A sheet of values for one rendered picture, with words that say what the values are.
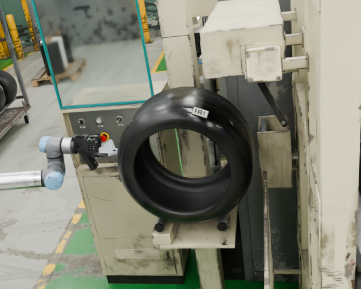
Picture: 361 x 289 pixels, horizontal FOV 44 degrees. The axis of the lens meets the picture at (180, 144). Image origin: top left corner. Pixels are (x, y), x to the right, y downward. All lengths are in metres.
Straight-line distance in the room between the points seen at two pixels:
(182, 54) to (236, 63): 0.69
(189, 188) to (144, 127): 0.53
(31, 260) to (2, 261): 0.24
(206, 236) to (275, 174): 0.44
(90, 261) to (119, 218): 0.72
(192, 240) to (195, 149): 0.44
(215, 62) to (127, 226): 1.66
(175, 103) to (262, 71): 0.56
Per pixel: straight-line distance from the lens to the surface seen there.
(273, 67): 1.27
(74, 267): 3.43
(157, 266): 2.97
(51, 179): 1.95
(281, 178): 2.16
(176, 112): 1.72
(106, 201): 2.76
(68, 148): 2.01
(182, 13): 1.99
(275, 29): 1.35
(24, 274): 3.55
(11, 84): 6.24
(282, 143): 2.07
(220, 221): 1.95
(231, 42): 1.36
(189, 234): 2.10
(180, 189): 2.18
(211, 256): 2.54
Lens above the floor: 2.04
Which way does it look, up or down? 25 degrees down
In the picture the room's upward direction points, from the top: 9 degrees counter-clockwise
